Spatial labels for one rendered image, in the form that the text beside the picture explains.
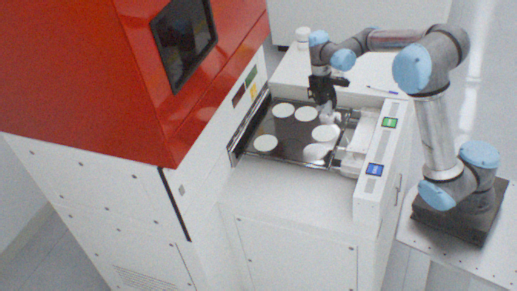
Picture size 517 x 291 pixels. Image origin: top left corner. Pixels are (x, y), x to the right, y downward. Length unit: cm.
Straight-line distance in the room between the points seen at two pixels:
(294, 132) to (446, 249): 74
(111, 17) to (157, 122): 32
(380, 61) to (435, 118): 90
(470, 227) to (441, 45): 65
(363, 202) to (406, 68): 55
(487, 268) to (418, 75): 73
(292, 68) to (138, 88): 110
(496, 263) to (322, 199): 61
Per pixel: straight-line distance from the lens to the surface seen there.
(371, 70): 219
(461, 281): 207
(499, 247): 178
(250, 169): 197
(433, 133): 141
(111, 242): 218
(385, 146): 183
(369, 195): 166
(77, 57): 135
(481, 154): 159
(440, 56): 131
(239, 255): 216
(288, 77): 218
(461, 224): 171
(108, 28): 121
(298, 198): 184
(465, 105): 356
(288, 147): 192
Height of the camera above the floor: 224
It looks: 43 degrees down
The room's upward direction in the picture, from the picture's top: 11 degrees counter-clockwise
